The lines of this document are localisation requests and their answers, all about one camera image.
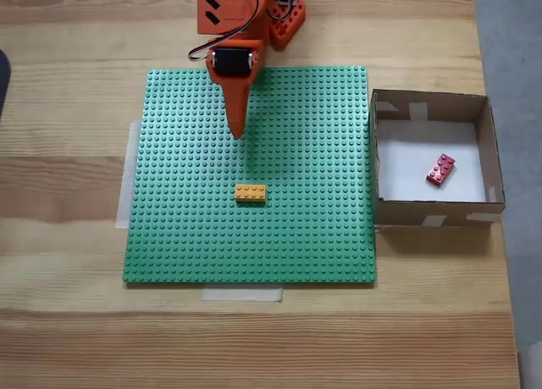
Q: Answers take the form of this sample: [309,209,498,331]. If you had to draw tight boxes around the open cardboard box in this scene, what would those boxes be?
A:
[368,88,507,229]

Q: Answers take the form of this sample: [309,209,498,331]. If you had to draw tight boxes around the narrow masking tape strip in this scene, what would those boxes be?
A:
[202,285,284,303]

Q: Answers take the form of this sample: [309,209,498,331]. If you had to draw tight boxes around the wide masking tape strip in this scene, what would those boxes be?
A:
[114,119,143,231]

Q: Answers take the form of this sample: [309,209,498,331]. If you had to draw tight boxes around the green lego baseplate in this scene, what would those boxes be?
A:
[121,65,379,289]

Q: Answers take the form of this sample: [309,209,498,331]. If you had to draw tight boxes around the yellow-orange lego block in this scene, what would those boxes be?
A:
[234,183,268,207]

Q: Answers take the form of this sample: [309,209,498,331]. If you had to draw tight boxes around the black rounded device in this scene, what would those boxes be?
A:
[0,48,12,121]

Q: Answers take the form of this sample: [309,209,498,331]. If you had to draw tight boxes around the red lego block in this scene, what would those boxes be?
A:
[425,153,458,190]

